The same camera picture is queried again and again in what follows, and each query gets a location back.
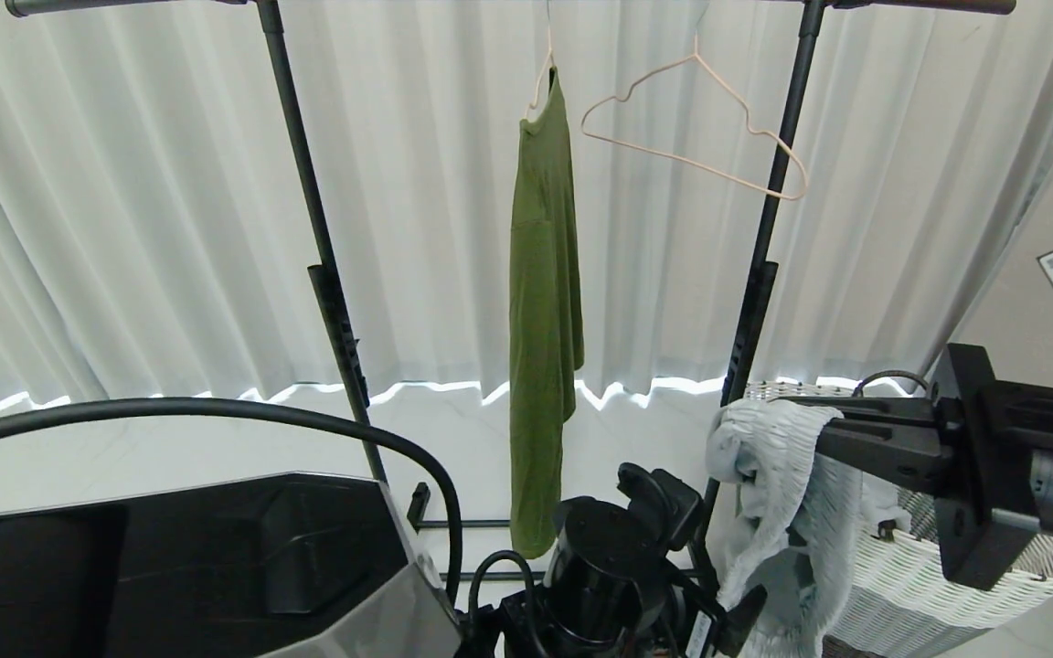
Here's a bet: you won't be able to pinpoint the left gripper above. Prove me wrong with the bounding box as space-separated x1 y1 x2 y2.
673 601 730 658

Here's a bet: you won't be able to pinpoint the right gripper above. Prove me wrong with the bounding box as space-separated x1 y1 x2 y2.
769 343 1053 590

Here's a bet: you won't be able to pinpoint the pale grey shorts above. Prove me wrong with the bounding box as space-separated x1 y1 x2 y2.
705 399 911 658

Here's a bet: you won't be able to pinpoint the green printed shirt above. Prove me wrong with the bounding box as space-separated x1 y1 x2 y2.
508 66 585 560

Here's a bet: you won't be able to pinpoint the pink clothes hanger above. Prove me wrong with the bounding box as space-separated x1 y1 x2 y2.
524 0 557 124
580 0 809 202

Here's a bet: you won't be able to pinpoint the white laundry basket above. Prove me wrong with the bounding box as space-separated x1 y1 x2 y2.
746 370 1053 655

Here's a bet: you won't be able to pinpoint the black clothes rack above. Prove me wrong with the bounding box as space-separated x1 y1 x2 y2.
5 0 1016 658

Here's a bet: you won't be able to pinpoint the white curtain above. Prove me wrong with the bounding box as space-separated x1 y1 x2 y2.
0 0 1053 412

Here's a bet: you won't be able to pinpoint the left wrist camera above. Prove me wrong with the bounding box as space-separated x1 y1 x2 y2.
616 462 706 549

